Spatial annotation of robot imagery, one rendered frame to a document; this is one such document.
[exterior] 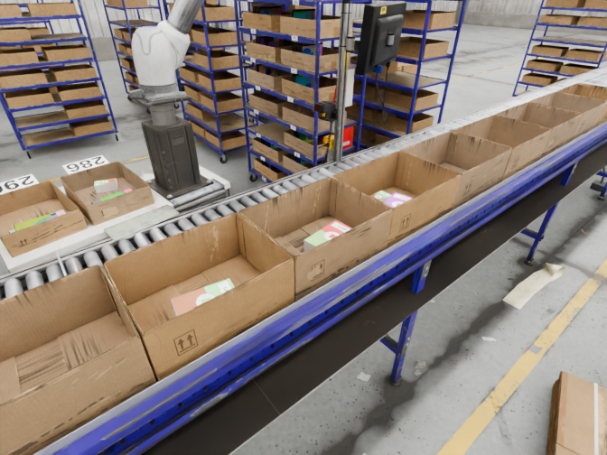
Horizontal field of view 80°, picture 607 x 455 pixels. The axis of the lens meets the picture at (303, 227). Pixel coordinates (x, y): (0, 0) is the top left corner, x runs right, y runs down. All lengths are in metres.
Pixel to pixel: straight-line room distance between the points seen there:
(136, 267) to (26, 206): 1.13
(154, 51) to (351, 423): 1.82
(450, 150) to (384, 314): 0.92
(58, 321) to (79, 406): 0.29
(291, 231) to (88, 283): 0.65
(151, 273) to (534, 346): 2.00
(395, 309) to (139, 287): 0.89
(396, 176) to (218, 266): 0.87
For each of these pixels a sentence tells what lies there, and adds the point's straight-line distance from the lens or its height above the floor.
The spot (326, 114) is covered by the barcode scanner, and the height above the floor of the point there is 1.03.
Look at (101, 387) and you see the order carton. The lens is 0.89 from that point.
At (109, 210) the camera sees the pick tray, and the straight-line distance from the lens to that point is 1.83.
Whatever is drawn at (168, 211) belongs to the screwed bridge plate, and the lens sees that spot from 1.80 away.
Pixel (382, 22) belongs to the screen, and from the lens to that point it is 2.02.
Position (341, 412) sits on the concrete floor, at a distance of 1.88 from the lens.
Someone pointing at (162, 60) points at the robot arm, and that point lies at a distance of 1.81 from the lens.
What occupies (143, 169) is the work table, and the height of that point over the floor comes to 0.75.
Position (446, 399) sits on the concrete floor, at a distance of 2.02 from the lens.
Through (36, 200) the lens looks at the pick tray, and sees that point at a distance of 2.14.
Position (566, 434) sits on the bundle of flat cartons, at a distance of 2.00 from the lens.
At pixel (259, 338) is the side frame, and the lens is 0.94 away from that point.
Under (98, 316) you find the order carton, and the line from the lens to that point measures 1.14.
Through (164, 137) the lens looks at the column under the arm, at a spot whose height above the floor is 1.04.
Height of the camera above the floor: 1.64
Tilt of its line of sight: 34 degrees down
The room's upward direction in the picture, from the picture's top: straight up
